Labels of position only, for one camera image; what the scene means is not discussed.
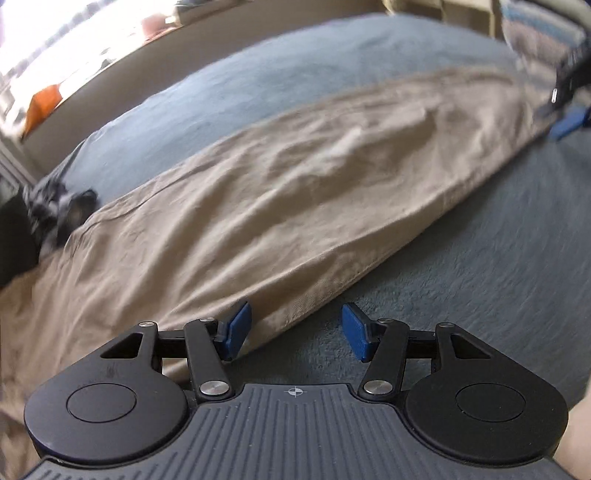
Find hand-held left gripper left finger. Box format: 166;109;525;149
100;300;254;402

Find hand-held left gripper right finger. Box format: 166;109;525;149
341;302;495;402

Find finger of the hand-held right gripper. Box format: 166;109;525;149
538;46;591;142

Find beige pants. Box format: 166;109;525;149
0;65;557;462

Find striped cloth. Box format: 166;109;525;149
501;0;591;93

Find grey-blue fleece blanket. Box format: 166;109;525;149
34;14;591;416

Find plaid shorts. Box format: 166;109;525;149
23;179;99;252

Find black cloth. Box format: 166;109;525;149
0;196;44;289

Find orange box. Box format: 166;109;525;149
23;85;64;136

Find pink pot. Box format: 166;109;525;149
141;14;169;42

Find bright window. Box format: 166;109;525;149
0;0;185;139

